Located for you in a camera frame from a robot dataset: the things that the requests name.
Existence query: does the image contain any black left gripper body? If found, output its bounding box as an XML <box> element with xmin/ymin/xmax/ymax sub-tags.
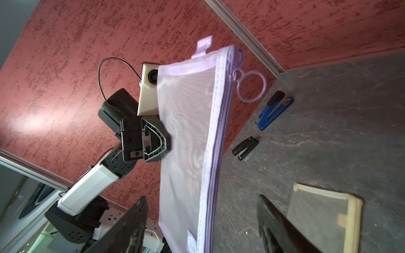
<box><xmin>121</xmin><ymin>115</ymin><xmax>143</xmax><ymax>162</ymax></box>

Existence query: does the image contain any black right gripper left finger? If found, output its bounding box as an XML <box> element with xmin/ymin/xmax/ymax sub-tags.
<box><xmin>86</xmin><ymin>196</ymin><xmax>148</xmax><ymax>253</ymax></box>

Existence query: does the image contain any aluminium left corner post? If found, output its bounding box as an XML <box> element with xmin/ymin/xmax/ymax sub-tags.
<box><xmin>204</xmin><ymin>0</ymin><xmax>284</xmax><ymax>78</ymax></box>

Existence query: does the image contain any small black box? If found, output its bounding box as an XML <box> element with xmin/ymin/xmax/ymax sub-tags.
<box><xmin>232</xmin><ymin>136</ymin><xmax>259</xmax><ymax>161</ymax></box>

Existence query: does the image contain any large purple trimmed pouch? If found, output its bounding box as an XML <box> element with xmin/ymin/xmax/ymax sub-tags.
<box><xmin>157</xmin><ymin>36</ymin><xmax>269</xmax><ymax>253</ymax></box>

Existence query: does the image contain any blue black stapler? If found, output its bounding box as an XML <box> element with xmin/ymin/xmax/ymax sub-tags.
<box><xmin>255</xmin><ymin>91</ymin><xmax>294</xmax><ymax>131</ymax></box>

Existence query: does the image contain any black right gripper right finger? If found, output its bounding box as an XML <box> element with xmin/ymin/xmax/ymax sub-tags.
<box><xmin>256</xmin><ymin>195</ymin><xmax>320</xmax><ymax>253</ymax></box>

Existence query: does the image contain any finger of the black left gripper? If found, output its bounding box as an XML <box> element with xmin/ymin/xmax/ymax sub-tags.
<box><xmin>141</xmin><ymin>115</ymin><xmax>171</xmax><ymax>163</ymax></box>

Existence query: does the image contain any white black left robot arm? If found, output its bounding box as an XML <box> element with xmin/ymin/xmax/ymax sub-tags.
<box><xmin>45</xmin><ymin>89</ymin><xmax>171</xmax><ymax>244</ymax></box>

